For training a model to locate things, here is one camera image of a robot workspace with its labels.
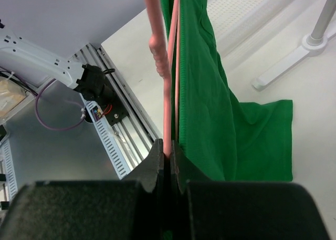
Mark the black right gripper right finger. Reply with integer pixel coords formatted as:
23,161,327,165
170,140,210,194

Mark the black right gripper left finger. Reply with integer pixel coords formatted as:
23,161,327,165
125,139,165,193

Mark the green tank top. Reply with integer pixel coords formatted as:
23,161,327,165
172,0,293,181

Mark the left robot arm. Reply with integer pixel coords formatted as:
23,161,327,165
1,24,116,107

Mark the white plastic basket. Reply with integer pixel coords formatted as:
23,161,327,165
205,0,287,54

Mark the white metal clothes rack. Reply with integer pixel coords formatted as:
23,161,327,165
251,0,335,91

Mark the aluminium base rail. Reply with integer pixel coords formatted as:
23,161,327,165
74,44,160,171

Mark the white slotted cable duct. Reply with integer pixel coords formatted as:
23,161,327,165
80,96,131,179

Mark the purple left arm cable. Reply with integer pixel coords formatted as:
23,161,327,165
34,78,87,132

